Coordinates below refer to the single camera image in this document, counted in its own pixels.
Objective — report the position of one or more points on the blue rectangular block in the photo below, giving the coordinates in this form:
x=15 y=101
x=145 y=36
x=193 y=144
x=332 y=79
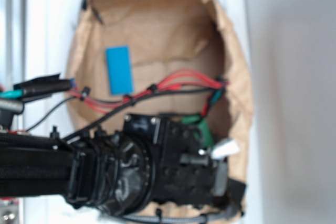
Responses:
x=119 y=70

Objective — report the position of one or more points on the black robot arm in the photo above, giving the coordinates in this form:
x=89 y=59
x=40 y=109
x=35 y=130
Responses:
x=107 y=172

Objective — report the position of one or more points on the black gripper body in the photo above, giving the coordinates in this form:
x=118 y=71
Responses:
x=182 y=170

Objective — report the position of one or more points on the brown paper bag tray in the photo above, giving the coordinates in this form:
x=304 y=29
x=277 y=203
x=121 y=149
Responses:
x=187 y=65

